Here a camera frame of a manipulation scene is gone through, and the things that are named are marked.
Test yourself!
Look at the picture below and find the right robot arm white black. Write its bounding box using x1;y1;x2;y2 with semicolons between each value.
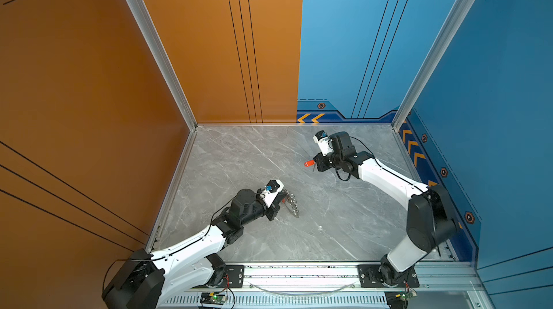
313;130;459;287

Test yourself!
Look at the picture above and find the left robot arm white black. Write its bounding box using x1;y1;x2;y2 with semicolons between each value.
102;180;298;308

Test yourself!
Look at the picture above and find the left green circuit board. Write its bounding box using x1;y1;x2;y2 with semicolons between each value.
200;292;228;308

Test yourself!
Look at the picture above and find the green circuit board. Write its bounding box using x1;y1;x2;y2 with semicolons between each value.
200;292;228;308
385;290;418;309

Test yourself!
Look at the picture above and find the right green circuit board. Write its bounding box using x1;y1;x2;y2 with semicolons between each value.
385;290;418;309

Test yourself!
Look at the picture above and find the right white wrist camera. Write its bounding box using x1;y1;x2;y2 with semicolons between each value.
313;130;334;156

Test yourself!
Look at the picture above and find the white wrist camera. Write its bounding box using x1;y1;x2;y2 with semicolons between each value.
259;179;284;208
313;130;334;156

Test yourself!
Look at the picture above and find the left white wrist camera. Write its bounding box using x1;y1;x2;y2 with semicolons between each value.
259;179;284;208

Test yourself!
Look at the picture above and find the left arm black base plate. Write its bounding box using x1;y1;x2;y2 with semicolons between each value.
194;264;245;290

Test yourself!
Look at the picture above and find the clear cable on rail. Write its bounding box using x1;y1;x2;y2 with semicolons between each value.
250;282;353;297

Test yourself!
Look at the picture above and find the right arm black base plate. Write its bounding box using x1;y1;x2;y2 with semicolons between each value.
357;264;420;288

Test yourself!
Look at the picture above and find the aluminium front rail frame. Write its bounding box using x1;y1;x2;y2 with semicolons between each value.
114;260;493;309

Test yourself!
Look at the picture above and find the right corner aluminium post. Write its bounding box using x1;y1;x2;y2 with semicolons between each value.
391;0;476;132

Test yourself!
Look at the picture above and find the corner aluminium post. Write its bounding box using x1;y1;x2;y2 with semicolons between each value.
391;0;476;132
125;0;197;132

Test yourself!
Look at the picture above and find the left corner aluminium post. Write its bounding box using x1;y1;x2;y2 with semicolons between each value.
125;0;197;132

